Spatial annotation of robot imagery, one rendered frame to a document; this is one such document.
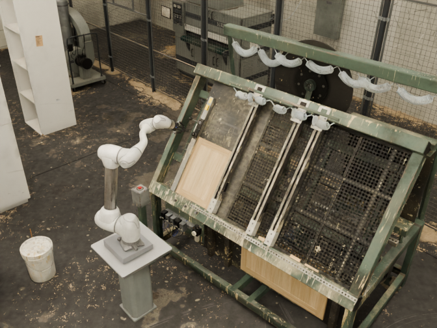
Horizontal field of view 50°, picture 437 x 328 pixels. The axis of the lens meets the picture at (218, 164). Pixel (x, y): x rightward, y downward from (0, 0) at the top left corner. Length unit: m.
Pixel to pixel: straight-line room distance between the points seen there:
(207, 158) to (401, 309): 2.31
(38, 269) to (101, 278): 0.60
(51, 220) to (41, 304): 1.26
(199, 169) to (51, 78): 3.64
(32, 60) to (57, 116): 0.95
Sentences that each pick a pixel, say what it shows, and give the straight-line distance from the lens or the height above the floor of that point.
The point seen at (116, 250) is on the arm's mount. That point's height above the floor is 0.81.
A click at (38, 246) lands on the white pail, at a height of 0.35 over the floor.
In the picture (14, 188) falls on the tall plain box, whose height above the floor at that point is 0.27.
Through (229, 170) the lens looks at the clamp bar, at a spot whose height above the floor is 1.26.
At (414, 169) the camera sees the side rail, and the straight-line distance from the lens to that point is 3.54.
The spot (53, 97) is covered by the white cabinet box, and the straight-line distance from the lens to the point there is 7.45.
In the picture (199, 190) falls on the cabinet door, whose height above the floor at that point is 0.99.
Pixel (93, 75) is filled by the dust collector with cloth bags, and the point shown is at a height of 0.16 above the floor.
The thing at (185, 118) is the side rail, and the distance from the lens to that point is 4.52.
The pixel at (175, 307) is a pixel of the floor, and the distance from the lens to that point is 4.57.
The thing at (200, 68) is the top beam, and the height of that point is 1.88.
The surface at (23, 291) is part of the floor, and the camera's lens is 5.02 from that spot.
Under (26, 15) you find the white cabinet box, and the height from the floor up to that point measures 1.79.
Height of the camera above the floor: 3.47
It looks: 32 degrees down
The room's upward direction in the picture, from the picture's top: 1 degrees clockwise
